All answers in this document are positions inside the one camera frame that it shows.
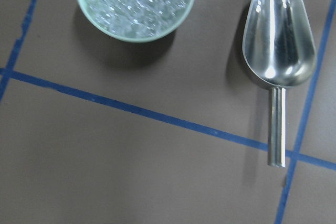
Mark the green bowl of ice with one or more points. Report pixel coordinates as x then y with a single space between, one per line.
136 21

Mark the steel ice scoop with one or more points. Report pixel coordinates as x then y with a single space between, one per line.
279 50

